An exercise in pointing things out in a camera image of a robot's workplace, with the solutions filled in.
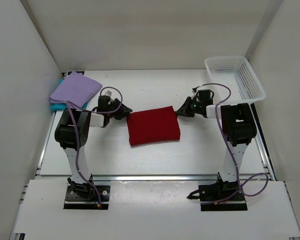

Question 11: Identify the red t shirt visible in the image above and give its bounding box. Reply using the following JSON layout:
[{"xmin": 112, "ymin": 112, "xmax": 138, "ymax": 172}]
[{"xmin": 126, "ymin": 106, "xmax": 181, "ymax": 147}]

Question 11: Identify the teal t shirt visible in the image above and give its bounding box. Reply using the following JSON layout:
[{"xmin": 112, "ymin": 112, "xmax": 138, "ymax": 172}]
[{"xmin": 49, "ymin": 79, "xmax": 68, "ymax": 111}]

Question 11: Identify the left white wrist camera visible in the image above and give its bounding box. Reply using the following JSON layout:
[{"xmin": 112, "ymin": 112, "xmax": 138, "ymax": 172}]
[{"xmin": 104, "ymin": 90, "xmax": 112, "ymax": 97}]

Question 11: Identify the white plastic basket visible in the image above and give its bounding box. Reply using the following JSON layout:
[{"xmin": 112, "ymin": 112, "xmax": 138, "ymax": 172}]
[{"xmin": 204, "ymin": 55, "xmax": 266, "ymax": 105}]

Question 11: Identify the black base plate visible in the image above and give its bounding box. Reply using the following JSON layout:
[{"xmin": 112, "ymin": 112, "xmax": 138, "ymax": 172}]
[
  {"xmin": 63, "ymin": 184, "xmax": 111, "ymax": 210},
  {"xmin": 186, "ymin": 183, "xmax": 248, "ymax": 212}
]

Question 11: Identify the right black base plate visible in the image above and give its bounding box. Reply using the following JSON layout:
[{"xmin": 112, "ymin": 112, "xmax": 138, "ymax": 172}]
[{"xmin": 186, "ymin": 183, "xmax": 248, "ymax": 212}]

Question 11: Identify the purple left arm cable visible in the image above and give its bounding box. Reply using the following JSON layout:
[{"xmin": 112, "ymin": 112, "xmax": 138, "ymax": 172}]
[{"xmin": 65, "ymin": 86, "xmax": 123, "ymax": 203}]

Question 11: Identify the lavender t shirt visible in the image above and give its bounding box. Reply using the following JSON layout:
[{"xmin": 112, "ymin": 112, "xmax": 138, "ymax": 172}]
[{"xmin": 62, "ymin": 72, "xmax": 103, "ymax": 107}]

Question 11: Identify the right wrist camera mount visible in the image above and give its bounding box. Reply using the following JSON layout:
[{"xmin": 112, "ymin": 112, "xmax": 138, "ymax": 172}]
[{"xmin": 191, "ymin": 86, "xmax": 203, "ymax": 102}]

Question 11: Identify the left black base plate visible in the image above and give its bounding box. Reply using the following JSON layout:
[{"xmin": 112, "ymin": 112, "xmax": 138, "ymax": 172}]
[{"xmin": 63, "ymin": 184, "xmax": 111, "ymax": 210}]

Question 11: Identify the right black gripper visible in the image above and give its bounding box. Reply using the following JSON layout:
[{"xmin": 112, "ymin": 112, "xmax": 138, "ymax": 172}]
[{"xmin": 176, "ymin": 97, "xmax": 203, "ymax": 119}]

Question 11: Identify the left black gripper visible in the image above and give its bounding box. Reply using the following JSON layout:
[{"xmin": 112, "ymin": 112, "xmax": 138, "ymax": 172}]
[{"xmin": 107, "ymin": 98, "xmax": 133, "ymax": 121}]

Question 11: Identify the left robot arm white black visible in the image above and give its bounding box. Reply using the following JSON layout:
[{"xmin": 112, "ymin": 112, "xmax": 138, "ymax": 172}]
[{"xmin": 54, "ymin": 95, "xmax": 133, "ymax": 203}]

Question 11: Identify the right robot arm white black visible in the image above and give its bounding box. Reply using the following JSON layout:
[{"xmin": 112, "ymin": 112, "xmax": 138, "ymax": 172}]
[{"xmin": 175, "ymin": 88, "xmax": 257, "ymax": 200}]

